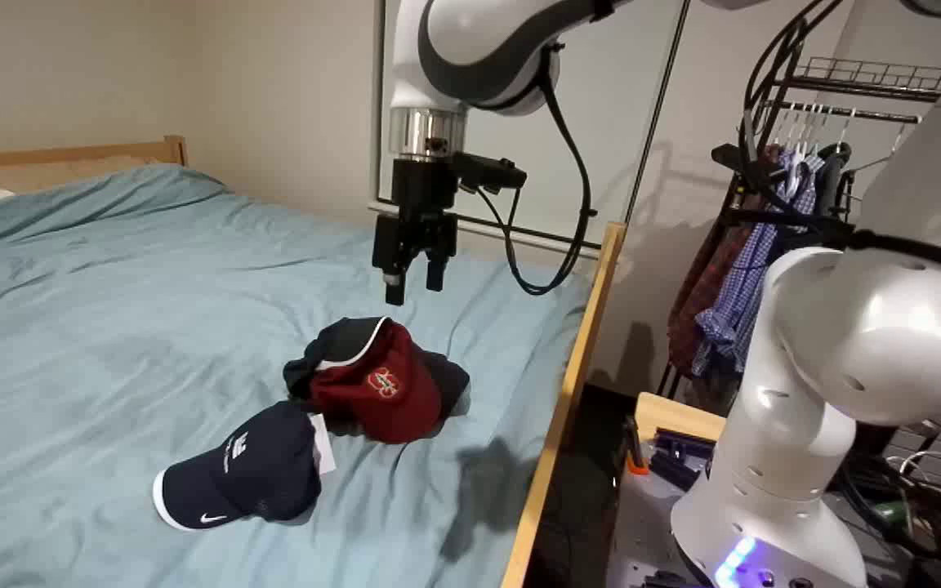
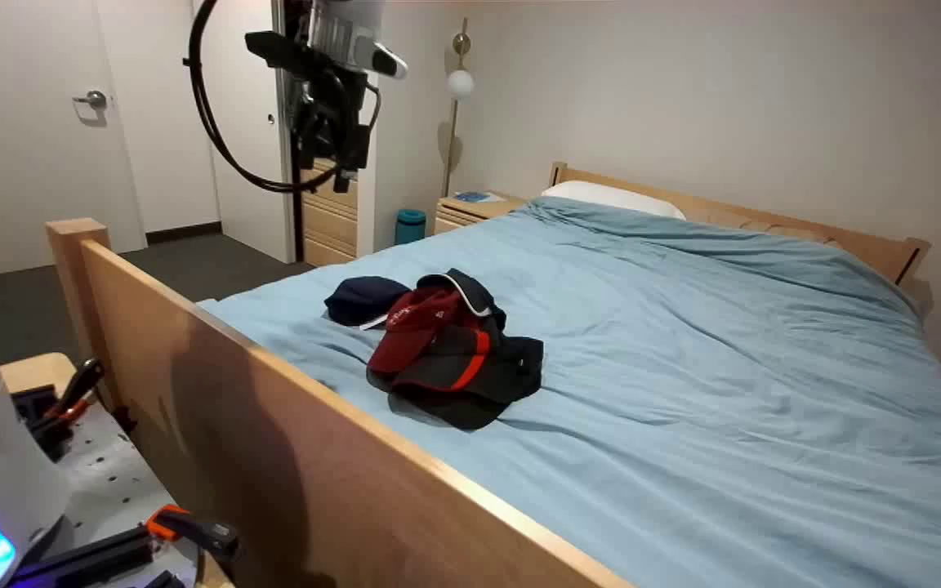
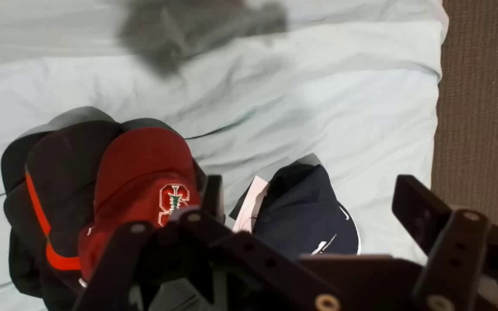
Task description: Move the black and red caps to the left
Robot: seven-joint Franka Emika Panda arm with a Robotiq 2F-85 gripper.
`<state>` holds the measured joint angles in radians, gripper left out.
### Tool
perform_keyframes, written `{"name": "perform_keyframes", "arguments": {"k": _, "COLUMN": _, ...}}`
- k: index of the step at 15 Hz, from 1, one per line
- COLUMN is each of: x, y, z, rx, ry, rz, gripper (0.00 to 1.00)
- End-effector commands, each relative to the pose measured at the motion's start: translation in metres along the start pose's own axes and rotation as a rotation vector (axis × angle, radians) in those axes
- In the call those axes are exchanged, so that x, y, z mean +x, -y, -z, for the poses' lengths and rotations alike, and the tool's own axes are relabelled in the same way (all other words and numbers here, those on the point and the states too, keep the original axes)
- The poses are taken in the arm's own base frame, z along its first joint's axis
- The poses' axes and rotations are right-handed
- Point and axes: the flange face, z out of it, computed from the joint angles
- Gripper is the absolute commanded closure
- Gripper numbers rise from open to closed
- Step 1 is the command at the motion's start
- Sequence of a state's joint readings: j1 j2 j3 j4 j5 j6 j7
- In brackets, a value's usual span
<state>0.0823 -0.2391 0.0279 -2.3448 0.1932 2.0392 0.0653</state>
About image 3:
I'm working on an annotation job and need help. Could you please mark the black cap with orange stripe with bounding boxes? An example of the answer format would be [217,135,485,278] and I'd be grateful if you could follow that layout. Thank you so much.
[1,107,203,311]

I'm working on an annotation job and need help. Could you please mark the red cap with S logo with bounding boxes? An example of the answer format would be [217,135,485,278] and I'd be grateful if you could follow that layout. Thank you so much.
[77,128,200,280]

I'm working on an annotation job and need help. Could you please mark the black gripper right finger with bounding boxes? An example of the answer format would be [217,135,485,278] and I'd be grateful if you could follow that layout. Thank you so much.
[390,174,498,311]

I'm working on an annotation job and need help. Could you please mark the navy blue cap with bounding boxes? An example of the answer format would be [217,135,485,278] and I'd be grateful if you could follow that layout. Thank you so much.
[228,154,359,259]

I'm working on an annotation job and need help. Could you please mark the light blue bed sheet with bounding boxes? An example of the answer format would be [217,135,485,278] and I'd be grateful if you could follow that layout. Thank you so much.
[0,0,447,311]

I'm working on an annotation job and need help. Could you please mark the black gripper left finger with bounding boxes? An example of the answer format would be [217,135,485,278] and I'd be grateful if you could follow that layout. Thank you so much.
[72,176,342,311]

